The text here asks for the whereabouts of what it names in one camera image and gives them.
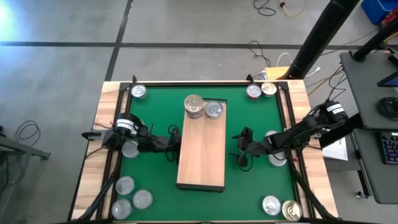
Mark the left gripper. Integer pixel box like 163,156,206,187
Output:
146,124,183,163

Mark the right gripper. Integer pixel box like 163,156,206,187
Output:
228,126,271,168

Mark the wooden shelf black frame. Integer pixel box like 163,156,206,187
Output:
175,98,228,193

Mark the red-label can silver lid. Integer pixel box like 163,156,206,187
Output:
245,83,262,101
114,175,136,196
204,100,224,120

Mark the gold-lid tin can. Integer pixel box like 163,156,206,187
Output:
260,81,278,98
281,200,303,222

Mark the green table mat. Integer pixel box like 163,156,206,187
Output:
118,84,297,222

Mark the green-white-label can silver lid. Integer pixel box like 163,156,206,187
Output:
121,140,140,159

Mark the yellow box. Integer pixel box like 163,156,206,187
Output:
264,65,292,81

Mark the white paper sheet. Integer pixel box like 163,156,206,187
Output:
315,123,349,162

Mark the black desk leg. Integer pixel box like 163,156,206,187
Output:
319,113,363,149

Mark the grey desk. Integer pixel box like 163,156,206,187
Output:
349,127,398,205
339,49,398,131

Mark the black tower fan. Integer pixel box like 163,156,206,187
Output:
284,0,361,80

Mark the black keyboard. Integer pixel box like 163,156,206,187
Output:
378,131,398,166

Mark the grey metal table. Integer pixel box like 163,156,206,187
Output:
0,126,51,224

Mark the black tablet screen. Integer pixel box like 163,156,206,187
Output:
377,70,398,88

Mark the blue plastic bin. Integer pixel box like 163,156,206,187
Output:
360,0,398,26

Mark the red box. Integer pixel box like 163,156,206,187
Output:
381,12,398,29

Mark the black aluminium rig frame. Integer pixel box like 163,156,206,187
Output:
67,74,340,224

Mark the black floor cable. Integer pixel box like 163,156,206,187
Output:
252,0,277,17
248,40,272,68
14,120,42,147

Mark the white floor cable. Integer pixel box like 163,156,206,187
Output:
275,52,321,78

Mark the yellow floor cable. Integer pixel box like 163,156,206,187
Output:
279,1,307,19

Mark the coiled black cable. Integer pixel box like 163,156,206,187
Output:
377,96,398,121

